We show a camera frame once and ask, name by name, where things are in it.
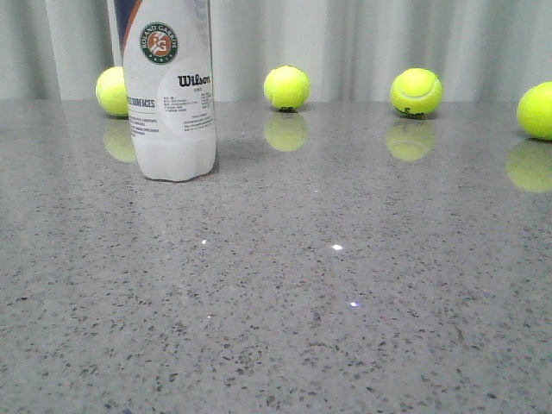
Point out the white blue Wilson tennis can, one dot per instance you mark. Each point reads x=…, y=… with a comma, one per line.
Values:
x=167, y=69

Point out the middle yellow tennis ball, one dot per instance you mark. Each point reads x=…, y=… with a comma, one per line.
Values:
x=287, y=87

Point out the yellow tennis ball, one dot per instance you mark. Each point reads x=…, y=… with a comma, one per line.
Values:
x=416, y=92
x=111, y=92
x=287, y=87
x=534, y=111

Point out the left yellow tennis ball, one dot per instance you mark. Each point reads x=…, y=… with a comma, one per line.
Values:
x=111, y=92

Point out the far right yellow tennis ball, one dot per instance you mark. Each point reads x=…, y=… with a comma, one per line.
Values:
x=534, y=111

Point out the grey pleated curtain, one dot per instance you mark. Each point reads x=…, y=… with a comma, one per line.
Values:
x=351, y=50

